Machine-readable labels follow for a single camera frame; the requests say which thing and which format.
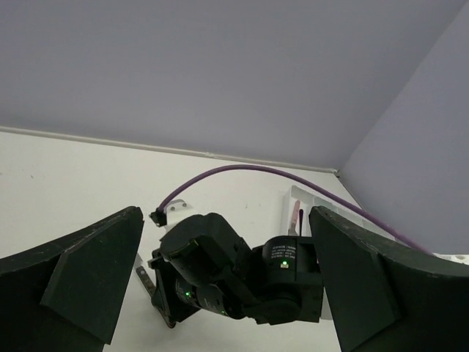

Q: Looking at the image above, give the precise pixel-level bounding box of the silver spoon pink handle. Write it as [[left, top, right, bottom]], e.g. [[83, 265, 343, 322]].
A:
[[287, 200, 300, 236]]

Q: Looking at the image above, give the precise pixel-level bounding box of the purple spoon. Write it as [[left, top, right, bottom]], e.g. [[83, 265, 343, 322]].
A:
[[298, 208, 304, 237]]

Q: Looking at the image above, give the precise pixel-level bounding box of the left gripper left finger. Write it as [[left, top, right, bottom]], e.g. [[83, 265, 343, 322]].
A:
[[1, 206, 144, 351]]

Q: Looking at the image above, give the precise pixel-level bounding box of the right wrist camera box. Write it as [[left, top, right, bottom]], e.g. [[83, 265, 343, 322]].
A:
[[149, 199, 197, 233]]

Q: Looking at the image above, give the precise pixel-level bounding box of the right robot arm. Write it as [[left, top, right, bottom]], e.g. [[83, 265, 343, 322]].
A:
[[148, 213, 324, 328]]

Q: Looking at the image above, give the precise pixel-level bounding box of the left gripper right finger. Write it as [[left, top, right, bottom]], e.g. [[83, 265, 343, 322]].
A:
[[309, 206, 468, 351]]

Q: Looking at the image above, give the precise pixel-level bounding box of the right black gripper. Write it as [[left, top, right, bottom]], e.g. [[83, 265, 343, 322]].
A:
[[148, 213, 259, 329]]

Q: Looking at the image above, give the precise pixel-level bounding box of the silver knife dark handle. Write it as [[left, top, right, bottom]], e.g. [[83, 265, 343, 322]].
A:
[[133, 253, 176, 329]]

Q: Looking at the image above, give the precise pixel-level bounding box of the white divided utensil tray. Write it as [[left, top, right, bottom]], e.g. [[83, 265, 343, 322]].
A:
[[281, 184, 469, 265]]

